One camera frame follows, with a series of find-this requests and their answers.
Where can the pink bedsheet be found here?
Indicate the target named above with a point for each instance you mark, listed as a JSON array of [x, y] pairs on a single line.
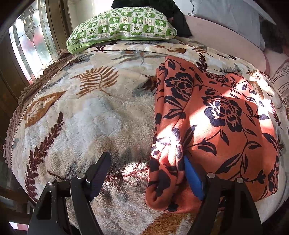
[[214, 37]]

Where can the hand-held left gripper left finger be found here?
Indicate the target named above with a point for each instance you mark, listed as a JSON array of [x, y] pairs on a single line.
[[100, 178]]

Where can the dark fuzzy object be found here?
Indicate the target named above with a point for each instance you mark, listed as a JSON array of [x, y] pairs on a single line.
[[273, 36]]

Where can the grey pillow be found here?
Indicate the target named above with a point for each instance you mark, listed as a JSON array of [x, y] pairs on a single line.
[[225, 15]]

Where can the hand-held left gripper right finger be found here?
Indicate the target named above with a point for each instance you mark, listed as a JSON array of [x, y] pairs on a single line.
[[194, 180]]

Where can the patterned glass window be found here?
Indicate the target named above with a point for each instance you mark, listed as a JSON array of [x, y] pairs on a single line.
[[31, 40]]

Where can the orange floral cloth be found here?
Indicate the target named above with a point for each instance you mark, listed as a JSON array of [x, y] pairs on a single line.
[[214, 135]]

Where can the striped beige pillow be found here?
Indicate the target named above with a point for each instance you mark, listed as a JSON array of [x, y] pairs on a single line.
[[282, 79]]

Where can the brown quilted bed cover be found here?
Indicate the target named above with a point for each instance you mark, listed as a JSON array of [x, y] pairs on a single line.
[[29, 90]]

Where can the leaf print fleece blanket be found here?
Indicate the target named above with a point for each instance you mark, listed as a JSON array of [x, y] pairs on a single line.
[[90, 117]]

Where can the dark cloth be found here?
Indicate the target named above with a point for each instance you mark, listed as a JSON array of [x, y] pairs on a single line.
[[180, 22]]

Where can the green patterned pillow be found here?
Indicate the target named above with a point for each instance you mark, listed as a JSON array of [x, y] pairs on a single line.
[[122, 27]]

